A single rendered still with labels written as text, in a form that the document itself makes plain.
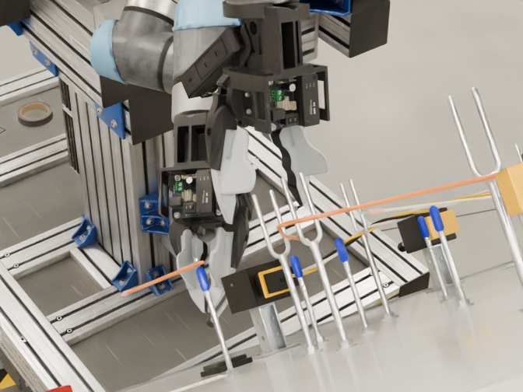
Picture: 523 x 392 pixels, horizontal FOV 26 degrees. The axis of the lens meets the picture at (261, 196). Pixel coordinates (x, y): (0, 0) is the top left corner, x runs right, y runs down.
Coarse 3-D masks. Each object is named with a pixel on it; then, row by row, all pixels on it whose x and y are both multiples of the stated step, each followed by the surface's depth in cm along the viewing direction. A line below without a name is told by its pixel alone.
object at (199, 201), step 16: (176, 128) 124; (192, 128) 124; (176, 144) 124; (192, 144) 124; (176, 160) 123; (192, 160) 124; (160, 176) 123; (176, 176) 125; (192, 176) 124; (208, 176) 122; (160, 192) 123; (176, 192) 124; (192, 192) 124; (208, 192) 122; (160, 208) 122; (176, 208) 124; (192, 208) 122; (208, 208) 121; (192, 224) 127; (208, 224) 127; (224, 224) 128
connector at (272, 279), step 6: (282, 270) 111; (258, 276) 112; (264, 276) 112; (270, 276) 111; (276, 276) 110; (282, 276) 111; (258, 282) 113; (270, 282) 111; (276, 282) 110; (282, 282) 111; (294, 282) 112; (258, 288) 113; (270, 288) 111; (276, 288) 110; (282, 288) 111; (288, 288) 111; (258, 294) 113
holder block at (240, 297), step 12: (264, 264) 114; (276, 264) 115; (228, 276) 116; (240, 276) 114; (252, 276) 113; (228, 288) 116; (240, 288) 114; (252, 288) 113; (228, 300) 117; (240, 300) 115; (252, 300) 113; (264, 300) 113; (276, 300) 114
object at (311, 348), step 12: (276, 204) 96; (276, 216) 96; (264, 228) 95; (288, 240) 96; (288, 252) 95; (288, 264) 95; (288, 276) 95; (300, 312) 95; (300, 324) 95; (312, 348) 94
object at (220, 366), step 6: (222, 360) 112; (234, 360) 111; (240, 360) 111; (246, 360) 111; (252, 360) 112; (204, 366) 113; (210, 366) 111; (216, 366) 110; (222, 366) 110; (234, 366) 110; (204, 372) 112; (210, 372) 111; (216, 372) 110; (222, 372) 110
